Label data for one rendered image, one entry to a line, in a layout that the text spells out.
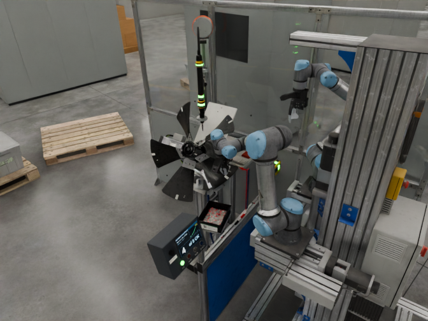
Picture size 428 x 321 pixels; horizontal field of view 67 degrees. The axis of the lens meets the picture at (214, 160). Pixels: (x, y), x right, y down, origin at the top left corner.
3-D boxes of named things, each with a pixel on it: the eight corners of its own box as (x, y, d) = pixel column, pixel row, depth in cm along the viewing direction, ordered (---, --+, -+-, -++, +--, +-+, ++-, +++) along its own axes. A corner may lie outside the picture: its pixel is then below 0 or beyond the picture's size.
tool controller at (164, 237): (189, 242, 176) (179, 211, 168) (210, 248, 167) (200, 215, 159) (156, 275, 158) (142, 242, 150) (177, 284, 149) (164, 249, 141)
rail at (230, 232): (268, 191, 251) (269, 183, 246) (272, 193, 249) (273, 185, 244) (197, 271, 189) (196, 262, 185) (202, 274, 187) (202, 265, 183)
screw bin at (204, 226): (209, 207, 232) (208, 200, 228) (231, 212, 227) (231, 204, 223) (197, 228, 215) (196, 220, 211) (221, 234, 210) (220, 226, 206)
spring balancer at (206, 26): (193, 37, 253) (192, 39, 247) (192, 14, 244) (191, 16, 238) (213, 36, 253) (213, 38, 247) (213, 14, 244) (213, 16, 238)
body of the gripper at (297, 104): (302, 111, 188) (305, 91, 181) (288, 108, 192) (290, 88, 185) (307, 106, 193) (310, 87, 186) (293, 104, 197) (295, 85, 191)
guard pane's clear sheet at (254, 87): (151, 106, 344) (135, 0, 290) (419, 183, 218) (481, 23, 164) (149, 106, 343) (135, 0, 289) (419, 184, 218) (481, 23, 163)
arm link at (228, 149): (243, 145, 179) (233, 134, 186) (226, 150, 175) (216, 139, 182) (242, 156, 184) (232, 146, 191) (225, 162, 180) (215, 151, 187)
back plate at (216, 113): (165, 178, 261) (165, 178, 260) (195, 99, 263) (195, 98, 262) (220, 201, 235) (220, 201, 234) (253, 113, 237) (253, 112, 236)
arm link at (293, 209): (306, 224, 169) (309, 204, 162) (286, 234, 164) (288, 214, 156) (290, 211, 178) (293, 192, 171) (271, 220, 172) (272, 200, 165)
